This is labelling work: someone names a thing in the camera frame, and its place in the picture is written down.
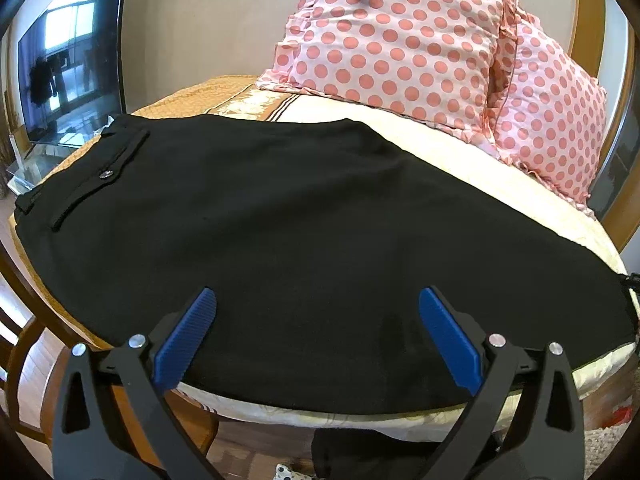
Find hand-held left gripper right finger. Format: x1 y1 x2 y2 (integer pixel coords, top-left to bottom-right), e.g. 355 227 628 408
418 287 586 480

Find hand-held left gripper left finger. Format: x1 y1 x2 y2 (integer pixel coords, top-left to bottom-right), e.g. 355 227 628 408
51 287 224 480

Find black pants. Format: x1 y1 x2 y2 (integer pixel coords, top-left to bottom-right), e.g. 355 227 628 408
14 113 638 417

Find person's dark trouser leg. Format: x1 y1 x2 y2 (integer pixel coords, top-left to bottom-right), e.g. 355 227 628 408
310 426 453 480

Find wooden chair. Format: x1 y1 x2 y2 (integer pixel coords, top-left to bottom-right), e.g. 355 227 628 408
0 240 221 480

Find small pink polka dot pillow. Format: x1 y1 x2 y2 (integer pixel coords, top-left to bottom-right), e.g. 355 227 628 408
492 12 608 211

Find glass television stand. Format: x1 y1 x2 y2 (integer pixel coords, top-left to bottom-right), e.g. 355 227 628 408
6 142 76 196

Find black flat screen television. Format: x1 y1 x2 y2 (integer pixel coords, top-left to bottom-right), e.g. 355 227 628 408
17 0 132 146

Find large pink polka dot pillow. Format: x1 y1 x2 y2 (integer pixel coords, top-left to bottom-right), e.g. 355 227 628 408
257 0 516 142

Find wooden bed frame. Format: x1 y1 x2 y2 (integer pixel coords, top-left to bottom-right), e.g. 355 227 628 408
572 0 640 256

